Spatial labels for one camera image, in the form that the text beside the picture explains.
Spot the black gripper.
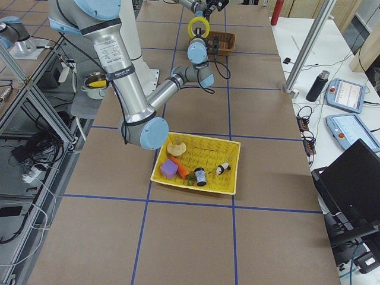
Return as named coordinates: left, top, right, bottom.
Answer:
left=204, top=36, right=219, bottom=54
left=207, top=0, right=229, bottom=11

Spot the yellow tape roll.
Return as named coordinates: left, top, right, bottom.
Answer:
left=187, top=16, right=210, bottom=39

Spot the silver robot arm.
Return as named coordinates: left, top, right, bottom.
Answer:
left=48, top=1, right=214, bottom=150
left=168, top=0, right=229, bottom=18

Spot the brown wicker basket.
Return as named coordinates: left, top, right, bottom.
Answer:
left=189, top=30, right=236, bottom=56

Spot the yellow woven basket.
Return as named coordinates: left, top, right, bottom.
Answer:
left=150, top=132, right=241, bottom=195

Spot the red bottle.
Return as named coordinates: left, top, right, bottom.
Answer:
left=271, top=0, right=284, bottom=26

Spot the toy croissant bread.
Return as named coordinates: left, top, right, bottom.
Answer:
left=166, top=142, right=187, bottom=157

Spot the black water bottle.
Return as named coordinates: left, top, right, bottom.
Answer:
left=306, top=70, right=330, bottom=102

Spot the white table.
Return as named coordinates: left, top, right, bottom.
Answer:
left=269, top=16, right=380, bottom=176

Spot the panda plush toy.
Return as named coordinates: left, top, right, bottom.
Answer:
left=216, top=162, right=231, bottom=175

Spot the small dark jar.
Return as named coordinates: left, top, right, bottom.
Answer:
left=194, top=167, right=207, bottom=186

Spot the purple foam block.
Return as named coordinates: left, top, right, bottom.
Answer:
left=160, top=159, right=178, bottom=179

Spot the orange toy carrot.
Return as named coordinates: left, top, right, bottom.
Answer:
left=169, top=156, right=190, bottom=179

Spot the upper teach pendant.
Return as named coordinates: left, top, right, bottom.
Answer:
left=325, top=78, right=366, bottom=114

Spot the teach pendant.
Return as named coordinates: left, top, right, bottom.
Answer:
left=325, top=78, right=366, bottom=114
left=325, top=113, right=379, bottom=153

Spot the lower teach pendant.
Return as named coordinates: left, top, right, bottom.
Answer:
left=325, top=113, right=379, bottom=153

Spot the black laptop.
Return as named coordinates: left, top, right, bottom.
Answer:
left=311, top=138, right=380, bottom=247

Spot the aluminium frame post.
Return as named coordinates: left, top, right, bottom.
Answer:
left=283, top=0, right=336, bottom=99

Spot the aluminium side frame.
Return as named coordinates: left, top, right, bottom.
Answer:
left=1, top=43, right=76, bottom=284

